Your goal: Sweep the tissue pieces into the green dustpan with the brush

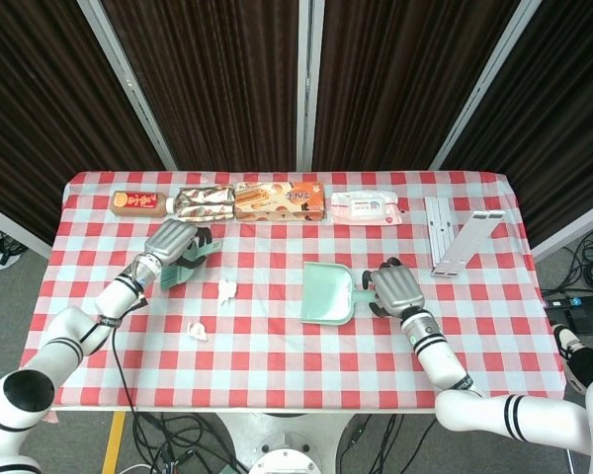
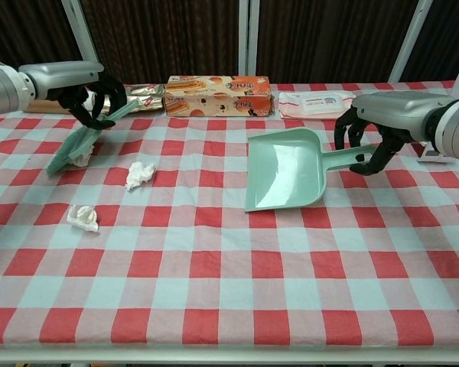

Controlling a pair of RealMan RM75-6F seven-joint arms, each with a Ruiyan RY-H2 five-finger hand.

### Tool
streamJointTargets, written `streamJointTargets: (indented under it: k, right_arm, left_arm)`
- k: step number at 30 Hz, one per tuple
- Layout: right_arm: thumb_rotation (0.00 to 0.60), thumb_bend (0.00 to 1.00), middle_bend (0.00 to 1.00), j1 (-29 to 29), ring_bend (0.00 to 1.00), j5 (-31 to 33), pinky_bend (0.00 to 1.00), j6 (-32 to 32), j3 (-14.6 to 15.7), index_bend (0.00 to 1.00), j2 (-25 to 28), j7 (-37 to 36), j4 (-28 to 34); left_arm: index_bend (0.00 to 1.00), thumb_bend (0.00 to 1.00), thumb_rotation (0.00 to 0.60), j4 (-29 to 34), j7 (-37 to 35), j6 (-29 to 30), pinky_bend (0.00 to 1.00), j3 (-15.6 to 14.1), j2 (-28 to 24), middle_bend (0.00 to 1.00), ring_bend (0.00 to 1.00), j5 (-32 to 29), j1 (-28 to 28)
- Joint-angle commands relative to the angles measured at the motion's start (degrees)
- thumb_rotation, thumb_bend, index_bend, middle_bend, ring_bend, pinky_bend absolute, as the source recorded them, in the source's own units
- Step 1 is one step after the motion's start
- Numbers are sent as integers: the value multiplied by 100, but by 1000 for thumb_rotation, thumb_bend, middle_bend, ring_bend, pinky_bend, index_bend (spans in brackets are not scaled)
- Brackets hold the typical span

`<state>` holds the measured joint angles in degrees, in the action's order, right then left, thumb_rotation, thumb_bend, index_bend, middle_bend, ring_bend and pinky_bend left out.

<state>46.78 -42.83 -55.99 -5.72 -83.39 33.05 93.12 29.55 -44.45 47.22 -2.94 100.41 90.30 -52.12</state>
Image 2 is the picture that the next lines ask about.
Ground silver foil snack pack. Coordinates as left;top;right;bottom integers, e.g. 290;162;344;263
82;83;168;115

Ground pink white wet wipes pack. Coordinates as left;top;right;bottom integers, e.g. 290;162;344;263
277;90;356;119

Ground red white checkered tablecloth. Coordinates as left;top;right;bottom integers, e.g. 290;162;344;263
0;80;459;347

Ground green plastic dustpan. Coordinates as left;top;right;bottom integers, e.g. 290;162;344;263
244;128;379;213

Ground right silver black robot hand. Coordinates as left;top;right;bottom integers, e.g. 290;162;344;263
334;91;454;177

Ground white paper scrap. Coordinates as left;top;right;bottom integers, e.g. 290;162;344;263
69;147;93;169
67;204;100;233
125;161;156;192

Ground orange biscuit box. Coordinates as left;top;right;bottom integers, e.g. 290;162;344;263
164;75;275;119

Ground dark brown corrugated panel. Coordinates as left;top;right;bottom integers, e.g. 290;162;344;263
256;0;420;84
401;0;459;82
0;0;81;87
80;0;242;86

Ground green plastic hand brush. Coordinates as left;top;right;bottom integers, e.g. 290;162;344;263
45;97;143;177

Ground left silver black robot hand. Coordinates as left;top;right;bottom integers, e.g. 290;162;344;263
18;60;128;131

